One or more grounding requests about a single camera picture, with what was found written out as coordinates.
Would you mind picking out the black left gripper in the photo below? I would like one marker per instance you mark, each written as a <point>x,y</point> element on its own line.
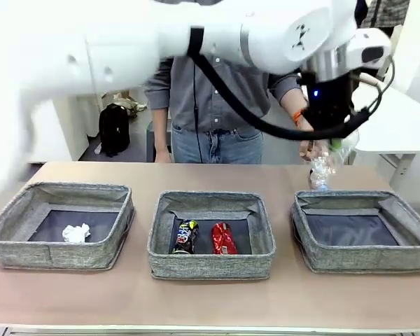
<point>330,101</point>

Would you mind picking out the person's left hand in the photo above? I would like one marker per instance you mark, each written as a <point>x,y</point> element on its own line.
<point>308,150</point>

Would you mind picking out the grey fabric basket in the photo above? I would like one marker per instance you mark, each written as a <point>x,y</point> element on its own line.
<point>210,267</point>
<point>364,260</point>
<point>84,255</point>

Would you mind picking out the black backpack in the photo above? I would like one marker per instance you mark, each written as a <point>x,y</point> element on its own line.
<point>115,131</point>

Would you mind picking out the hanging plaid coat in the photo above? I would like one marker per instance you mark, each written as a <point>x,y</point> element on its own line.
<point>385,12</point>

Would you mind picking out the person's right hand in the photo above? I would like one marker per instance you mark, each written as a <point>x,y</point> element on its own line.
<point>162,157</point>

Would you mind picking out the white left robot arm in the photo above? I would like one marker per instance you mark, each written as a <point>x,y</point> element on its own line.
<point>126,42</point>

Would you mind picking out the white paper ball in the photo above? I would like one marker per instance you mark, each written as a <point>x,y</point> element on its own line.
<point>77,233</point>

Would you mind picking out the person's left forearm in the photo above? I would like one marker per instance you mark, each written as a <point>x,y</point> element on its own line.
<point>294,103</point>

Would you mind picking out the clear bottle with blue cap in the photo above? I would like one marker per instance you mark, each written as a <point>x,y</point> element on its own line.
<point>318,183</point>

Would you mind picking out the clear plastic cup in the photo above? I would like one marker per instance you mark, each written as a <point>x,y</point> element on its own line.
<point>348,145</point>

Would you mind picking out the crumpled bags on floor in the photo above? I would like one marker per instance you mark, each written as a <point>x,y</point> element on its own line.
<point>126,101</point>

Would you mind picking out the person's right forearm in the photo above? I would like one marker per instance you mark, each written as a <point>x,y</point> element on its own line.
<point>161,129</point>

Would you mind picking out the orange wristwatch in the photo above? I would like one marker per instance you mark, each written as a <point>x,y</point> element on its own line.
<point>298,116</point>

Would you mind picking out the crushed red soda can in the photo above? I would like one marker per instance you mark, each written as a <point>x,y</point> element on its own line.
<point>224,239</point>

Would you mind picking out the person in grey shirt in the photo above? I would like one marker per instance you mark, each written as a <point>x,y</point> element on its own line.
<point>224,91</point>

